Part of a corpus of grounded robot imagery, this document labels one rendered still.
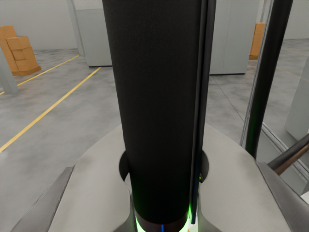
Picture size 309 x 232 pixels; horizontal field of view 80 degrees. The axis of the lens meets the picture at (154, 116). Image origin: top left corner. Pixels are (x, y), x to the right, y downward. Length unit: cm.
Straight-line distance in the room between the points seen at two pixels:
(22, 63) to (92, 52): 246
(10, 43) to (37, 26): 633
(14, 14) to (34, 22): 119
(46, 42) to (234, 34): 1157
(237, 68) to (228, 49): 63
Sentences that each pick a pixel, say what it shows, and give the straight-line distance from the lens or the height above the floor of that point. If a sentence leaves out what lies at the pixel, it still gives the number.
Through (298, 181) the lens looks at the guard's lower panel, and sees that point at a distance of 128.
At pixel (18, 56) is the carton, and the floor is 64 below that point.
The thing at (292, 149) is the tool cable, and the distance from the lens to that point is 30.
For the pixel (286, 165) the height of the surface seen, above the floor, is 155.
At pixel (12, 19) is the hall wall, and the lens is 1535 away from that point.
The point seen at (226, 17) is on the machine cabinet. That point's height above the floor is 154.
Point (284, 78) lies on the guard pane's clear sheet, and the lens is 132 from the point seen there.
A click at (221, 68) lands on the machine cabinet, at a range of 596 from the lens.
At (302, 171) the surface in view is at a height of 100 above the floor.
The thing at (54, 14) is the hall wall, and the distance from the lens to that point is 1388.
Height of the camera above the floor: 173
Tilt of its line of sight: 29 degrees down
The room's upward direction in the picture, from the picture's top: 3 degrees counter-clockwise
